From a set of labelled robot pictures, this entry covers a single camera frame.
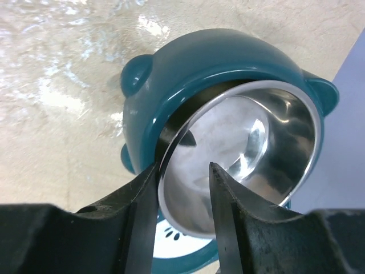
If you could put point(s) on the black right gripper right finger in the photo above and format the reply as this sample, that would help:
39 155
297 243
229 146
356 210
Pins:
256 236

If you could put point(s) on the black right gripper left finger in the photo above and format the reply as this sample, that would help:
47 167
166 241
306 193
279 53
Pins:
115 234

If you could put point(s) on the clear glass bowl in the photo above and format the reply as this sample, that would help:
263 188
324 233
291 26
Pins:
265 134

